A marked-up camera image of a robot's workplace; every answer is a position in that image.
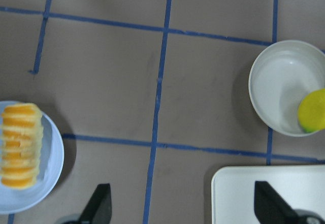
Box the yellow lemon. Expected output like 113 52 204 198
298 88 324 133

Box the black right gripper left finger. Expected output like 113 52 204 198
77 183 112 224

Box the orange striped bread roll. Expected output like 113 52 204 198
1 103 44 190

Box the light blue plate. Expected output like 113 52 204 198
1 113 64 215

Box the white shallow bowl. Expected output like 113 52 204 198
248 40 324 137

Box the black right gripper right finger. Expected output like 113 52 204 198
254 181 324 224

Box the white rectangular tray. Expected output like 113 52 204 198
211 165 324 223

